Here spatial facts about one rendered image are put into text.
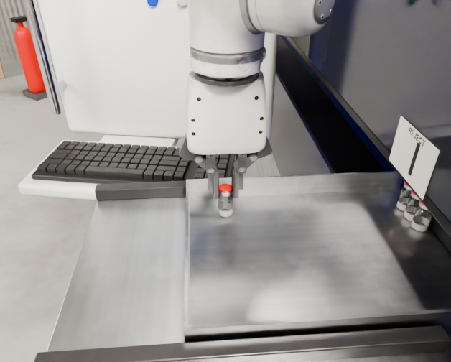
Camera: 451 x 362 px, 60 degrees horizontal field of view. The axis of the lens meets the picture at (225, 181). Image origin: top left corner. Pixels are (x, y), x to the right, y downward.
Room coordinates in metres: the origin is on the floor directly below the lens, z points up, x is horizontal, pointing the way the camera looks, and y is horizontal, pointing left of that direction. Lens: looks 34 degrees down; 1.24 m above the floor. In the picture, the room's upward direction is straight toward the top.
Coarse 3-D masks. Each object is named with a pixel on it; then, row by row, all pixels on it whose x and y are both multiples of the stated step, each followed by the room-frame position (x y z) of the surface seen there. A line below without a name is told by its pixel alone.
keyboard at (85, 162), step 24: (72, 144) 0.76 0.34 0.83; (96, 144) 0.76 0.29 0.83; (120, 144) 0.76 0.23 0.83; (48, 168) 0.66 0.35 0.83; (72, 168) 0.66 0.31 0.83; (96, 168) 0.66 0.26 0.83; (120, 168) 0.66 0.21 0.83; (144, 168) 0.66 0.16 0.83; (168, 168) 0.66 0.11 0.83; (192, 168) 0.68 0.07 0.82
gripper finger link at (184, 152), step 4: (184, 140) 0.44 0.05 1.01; (184, 144) 0.44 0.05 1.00; (180, 148) 0.44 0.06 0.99; (184, 148) 0.44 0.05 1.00; (180, 152) 0.44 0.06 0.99; (184, 152) 0.44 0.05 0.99; (188, 152) 0.44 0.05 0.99; (180, 156) 0.44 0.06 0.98; (184, 156) 0.44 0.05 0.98; (188, 156) 0.44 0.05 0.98; (192, 156) 0.44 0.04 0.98; (192, 160) 0.44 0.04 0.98
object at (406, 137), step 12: (396, 132) 0.42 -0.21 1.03; (408, 132) 0.40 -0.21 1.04; (396, 144) 0.41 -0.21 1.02; (408, 144) 0.39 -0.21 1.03; (420, 144) 0.37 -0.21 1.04; (432, 144) 0.35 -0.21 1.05; (396, 156) 0.41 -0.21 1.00; (408, 156) 0.38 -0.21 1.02; (420, 156) 0.36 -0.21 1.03; (432, 156) 0.34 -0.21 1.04; (396, 168) 0.40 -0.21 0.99; (408, 168) 0.38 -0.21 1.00; (420, 168) 0.36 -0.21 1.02; (432, 168) 0.34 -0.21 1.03; (408, 180) 0.37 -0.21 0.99; (420, 180) 0.35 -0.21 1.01; (420, 192) 0.34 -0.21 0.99
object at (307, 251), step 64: (192, 192) 0.49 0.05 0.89; (256, 192) 0.49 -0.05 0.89; (320, 192) 0.50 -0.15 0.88; (384, 192) 0.50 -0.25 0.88; (192, 256) 0.36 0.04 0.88; (256, 256) 0.36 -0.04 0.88; (320, 256) 0.36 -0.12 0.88; (384, 256) 0.36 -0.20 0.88; (448, 256) 0.36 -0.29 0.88; (192, 320) 0.26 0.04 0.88; (256, 320) 0.26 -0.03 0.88; (320, 320) 0.24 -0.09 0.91; (384, 320) 0.24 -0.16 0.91; (448, 320) 0.25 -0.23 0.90
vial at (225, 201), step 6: (222, 192) 0.44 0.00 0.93; (228, 192) 0.44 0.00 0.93; (222, 198) 0.44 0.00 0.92; (228, 198) 0.44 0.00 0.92; (222, 204) 0.44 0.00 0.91; (228, 204) 0.44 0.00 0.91; (222, 210) 0.44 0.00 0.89; (228, 210) 0.44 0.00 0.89; (222, 216) 0.44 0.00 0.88; (228, 216) 0.44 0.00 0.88
